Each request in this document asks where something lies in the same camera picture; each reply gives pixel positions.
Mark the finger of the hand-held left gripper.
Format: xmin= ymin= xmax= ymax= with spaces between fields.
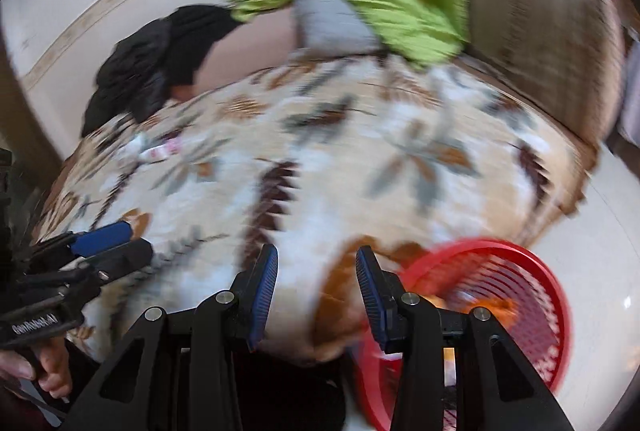
xmin=75 ymin=238 xmax=153 ymax=286
xmin=30 ymin=221 xmax=133 ymax=262

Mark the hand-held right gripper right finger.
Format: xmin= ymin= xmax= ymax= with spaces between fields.
xmin=355 ymin=246 xmax=573 ymax=431

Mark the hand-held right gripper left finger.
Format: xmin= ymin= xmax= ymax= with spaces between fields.
xmin=65 ymin=243 xmax=279 ymax=431

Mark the red plastic basket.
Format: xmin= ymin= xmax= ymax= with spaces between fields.
xmin=350 ymin=238 xmax=573 ymax=431

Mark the person's left hand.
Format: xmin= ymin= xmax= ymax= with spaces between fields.
xmin=0 ymin=338 xmax=71 ymax=407

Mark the pink white wrapper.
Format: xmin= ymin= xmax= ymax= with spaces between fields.
xmin=140 ymin=138 xmax=182 ymax=164

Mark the dark wooden door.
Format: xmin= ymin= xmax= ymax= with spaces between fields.
xmin=0 ymin=36 xmax=66 ymax=172

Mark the leaf print blanket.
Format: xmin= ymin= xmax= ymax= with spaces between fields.
xmin=30 ymin=53 xmax=601 ymax=367

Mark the black puffer jacket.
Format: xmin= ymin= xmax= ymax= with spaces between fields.
xmin=80 ymin=18 xmax=173 ymax=136

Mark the black cloth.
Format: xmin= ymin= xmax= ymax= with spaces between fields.
xmin=165 ymin=4 xmax=246 ymax=92

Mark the pink bed sheet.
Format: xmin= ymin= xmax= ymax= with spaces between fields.
xmin=190 ymin=8 xmax=301 ymax=104

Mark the grey quilted pillow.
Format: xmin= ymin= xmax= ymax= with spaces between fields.
xmin=292 ymin=0 xmax=381 ymax=56

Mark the beige patterned sofa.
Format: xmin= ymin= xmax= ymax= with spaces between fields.
xmin=405 ymin=0 xmax=628 ymax=149

